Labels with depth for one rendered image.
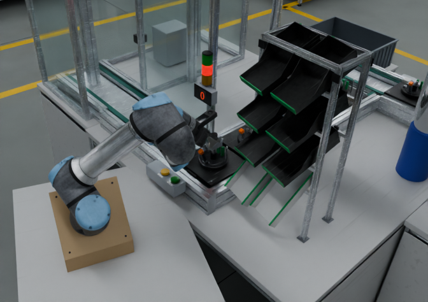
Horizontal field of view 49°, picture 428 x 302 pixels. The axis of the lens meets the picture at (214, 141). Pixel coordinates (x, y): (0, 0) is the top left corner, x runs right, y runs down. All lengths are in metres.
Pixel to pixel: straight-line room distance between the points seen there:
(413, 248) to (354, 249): 0.36
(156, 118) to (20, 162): 2.58
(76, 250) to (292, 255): 0.85
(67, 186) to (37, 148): 2.38
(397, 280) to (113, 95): 1.80
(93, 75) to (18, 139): 1.47
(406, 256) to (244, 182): 0.85
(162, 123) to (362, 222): 1.09
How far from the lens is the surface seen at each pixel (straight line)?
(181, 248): 1.95
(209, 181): 2.07
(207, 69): 2.14
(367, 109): 2.84
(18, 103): 4.69
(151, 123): 1.46
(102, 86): 2.90
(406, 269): 2.42
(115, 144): 1.55
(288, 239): 2.01
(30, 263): 2.00
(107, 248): 1.89
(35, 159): 3.93
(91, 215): 1.65
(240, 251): 1.94
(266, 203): 1.91
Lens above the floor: 2.33
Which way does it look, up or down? 36 degrees down
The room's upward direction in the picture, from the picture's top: 2 degrees clockwise
